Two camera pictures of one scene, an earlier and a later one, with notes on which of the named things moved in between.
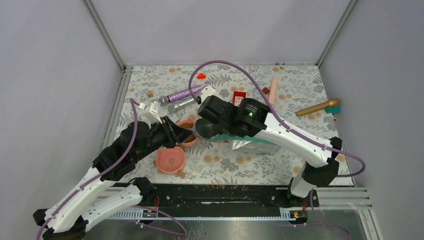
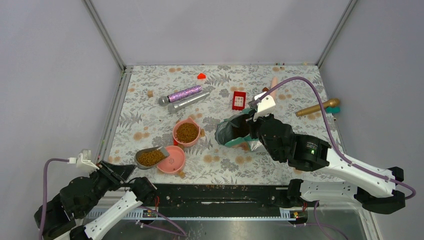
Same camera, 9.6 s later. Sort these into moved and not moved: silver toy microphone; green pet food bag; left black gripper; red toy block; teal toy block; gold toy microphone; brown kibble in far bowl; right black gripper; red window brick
Moved: left black gripper; right black gripper; green pet food bag
Not moved: teal toy block; silver toy microphone; red window brick; brown kibble in far bowl; red toy block; gold toy microphone
